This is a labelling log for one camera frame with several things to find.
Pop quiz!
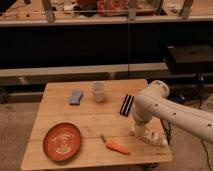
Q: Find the orange pepper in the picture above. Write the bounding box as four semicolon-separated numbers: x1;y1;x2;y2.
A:
101;136;131;155

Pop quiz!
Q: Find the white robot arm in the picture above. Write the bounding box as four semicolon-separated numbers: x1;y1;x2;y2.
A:
132;80;213;145

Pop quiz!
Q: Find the orange ceramic bowl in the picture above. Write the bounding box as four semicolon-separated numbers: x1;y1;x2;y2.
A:
43;123;81;162

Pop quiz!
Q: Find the white tube with label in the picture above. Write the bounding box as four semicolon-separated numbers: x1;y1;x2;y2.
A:
129;128;169;147

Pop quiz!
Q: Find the black striped block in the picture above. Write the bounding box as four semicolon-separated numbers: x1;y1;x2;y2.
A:
120;94;134;117

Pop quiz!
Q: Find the translucent plastic cup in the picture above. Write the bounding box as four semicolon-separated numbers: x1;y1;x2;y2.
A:
91;81;106;102

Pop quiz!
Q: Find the wooden table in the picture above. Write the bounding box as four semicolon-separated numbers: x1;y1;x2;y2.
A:
21;79;172;171

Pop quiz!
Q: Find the blue sponge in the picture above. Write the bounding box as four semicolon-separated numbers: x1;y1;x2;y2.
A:
69;90;83;105

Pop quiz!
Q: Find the black box on shelf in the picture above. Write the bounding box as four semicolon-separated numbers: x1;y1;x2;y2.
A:
165;45;213;74

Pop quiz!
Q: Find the long wooden shelf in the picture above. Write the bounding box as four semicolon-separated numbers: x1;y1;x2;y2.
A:
0;63;168;86

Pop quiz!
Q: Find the black cable on floor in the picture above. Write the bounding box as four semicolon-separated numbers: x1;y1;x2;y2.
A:
200;139;213;171

